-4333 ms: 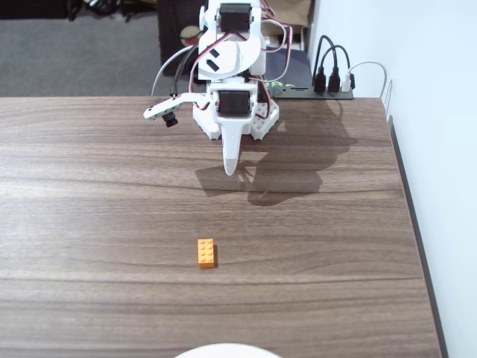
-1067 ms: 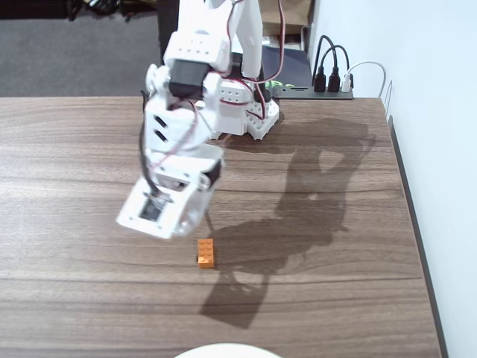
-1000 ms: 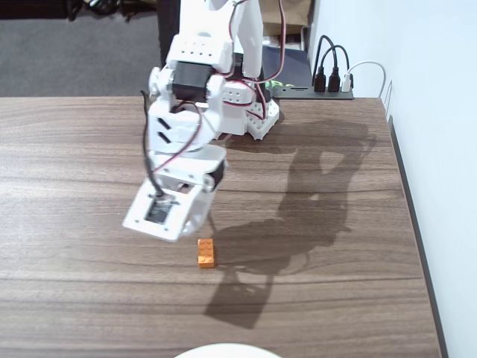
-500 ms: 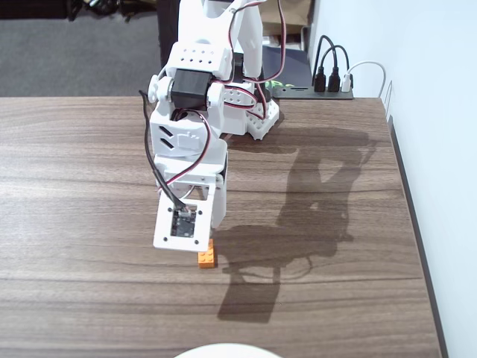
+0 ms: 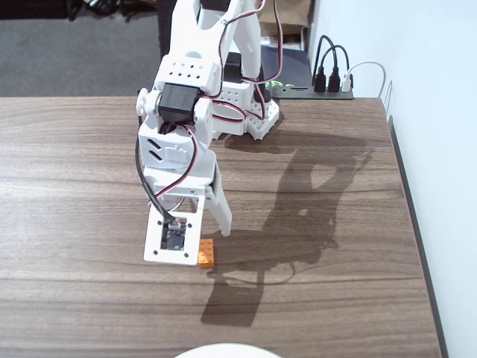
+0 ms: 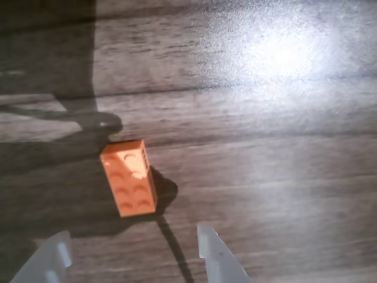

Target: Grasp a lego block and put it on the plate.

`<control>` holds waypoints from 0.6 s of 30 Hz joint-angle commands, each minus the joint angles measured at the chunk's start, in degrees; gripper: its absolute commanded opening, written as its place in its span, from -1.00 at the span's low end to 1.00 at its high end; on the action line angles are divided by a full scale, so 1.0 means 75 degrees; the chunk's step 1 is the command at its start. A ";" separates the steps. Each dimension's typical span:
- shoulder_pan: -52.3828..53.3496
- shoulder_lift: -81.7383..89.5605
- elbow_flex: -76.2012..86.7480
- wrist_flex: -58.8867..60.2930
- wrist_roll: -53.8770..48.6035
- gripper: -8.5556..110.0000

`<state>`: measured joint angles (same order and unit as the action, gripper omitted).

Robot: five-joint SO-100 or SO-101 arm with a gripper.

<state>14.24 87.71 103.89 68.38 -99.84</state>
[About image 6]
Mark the orange lego block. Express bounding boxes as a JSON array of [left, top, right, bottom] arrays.
[[100, 139, 158, 218]]

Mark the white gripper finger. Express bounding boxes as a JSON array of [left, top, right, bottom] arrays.
[[196, 222, 253, 283], [10, 231, 73, 283]]

